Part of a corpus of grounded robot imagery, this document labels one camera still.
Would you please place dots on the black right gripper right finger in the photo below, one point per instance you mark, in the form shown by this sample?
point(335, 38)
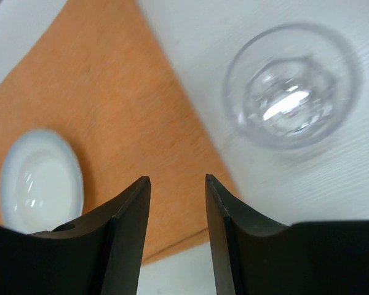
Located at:
point(253, 254)

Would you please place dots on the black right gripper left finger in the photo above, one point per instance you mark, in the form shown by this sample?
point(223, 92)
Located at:
point(97, 253)

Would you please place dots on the white paper bowl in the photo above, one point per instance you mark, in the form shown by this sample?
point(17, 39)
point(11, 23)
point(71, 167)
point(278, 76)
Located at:
point(41, 183)

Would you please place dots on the orange cloth placemat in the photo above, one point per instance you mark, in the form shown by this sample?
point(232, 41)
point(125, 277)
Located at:
point(99, 78)

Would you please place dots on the clear plastic cup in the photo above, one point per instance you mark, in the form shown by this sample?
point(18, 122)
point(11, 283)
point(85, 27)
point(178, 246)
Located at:
point(292, 86)

